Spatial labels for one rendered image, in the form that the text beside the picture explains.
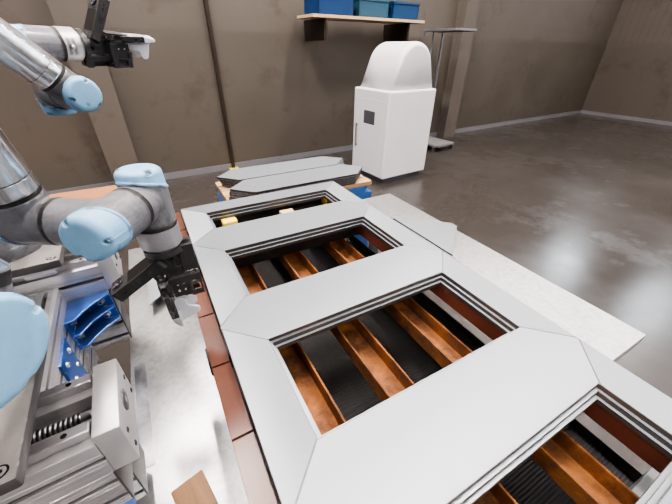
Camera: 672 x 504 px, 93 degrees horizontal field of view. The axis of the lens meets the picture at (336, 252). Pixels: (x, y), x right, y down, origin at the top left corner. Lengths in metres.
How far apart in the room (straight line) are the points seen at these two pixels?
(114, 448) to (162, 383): 0.43
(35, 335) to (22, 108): 4.24
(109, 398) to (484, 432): 0.62
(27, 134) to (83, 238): 4.12
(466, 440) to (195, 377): 0.68
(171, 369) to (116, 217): 0.58
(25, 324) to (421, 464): 0.57
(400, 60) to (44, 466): 3.93
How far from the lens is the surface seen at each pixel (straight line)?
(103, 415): 0.60
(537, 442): 0.77
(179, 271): 0.73
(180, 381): 1.01
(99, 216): 0.56
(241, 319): 0.86
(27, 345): 0.43
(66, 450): 0.62
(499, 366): 0.82
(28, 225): 0.64
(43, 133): 4.64
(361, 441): 0.65
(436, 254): 1.13
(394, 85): 3.98
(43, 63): 0.99
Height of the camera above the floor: 1.43
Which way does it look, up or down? 32 degrees down
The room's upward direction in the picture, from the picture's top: 1 degrees clockwise
